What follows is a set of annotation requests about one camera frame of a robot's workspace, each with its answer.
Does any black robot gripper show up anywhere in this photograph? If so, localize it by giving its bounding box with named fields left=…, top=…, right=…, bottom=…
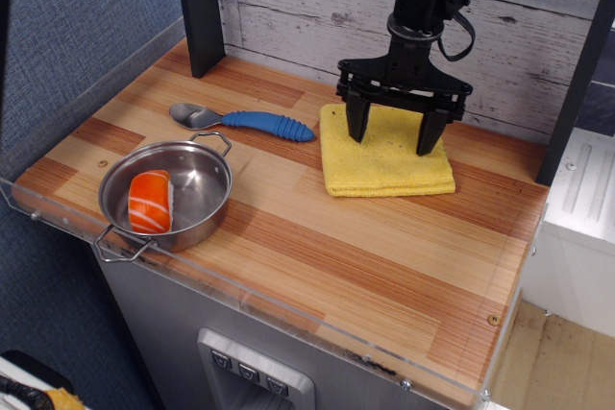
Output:
left=337, top=28, right=472, bottom=157

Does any yellow towel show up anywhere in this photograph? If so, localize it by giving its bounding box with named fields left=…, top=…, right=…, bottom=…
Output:
left=319, top=104, right=455, bottom=198

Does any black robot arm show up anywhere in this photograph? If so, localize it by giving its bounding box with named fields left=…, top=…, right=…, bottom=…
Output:
left=337, top=0, right=475, bottom=156

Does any small steel pan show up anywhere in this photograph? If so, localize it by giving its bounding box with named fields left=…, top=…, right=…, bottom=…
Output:
left=94, top=132, right=233, bottom=262

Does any orange salmon sushi toy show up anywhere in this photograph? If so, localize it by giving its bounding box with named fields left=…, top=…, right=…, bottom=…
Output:
left=127, top=169, right=174, bottom=234

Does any clear acrylic table guard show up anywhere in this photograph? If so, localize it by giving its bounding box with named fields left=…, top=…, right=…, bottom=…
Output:
left=12, top=27, right=547, bottom=409

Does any grey toy fridge cabinet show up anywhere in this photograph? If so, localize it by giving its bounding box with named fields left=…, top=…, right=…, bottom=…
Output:
left=92, top=242, right=444, bottom=409

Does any silver dispenser button panel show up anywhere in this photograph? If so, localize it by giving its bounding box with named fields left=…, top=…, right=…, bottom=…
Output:
left=197, top=327, right=316, bottom=409

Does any yellow object bottom left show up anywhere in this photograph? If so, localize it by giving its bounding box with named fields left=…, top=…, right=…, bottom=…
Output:
left=45, top=388, right=86, bottom=410

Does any white aluminium rail base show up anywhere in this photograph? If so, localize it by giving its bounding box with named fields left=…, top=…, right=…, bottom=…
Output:
left=546, top=128, right=614, bottom=244

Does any blue handled metal spoon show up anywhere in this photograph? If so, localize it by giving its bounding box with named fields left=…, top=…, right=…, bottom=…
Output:
left=169, top=103, right=315, bottom=142

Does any black left frame post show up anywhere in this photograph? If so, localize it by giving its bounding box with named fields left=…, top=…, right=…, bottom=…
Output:
left=181, top=0, right=226, bottom=78

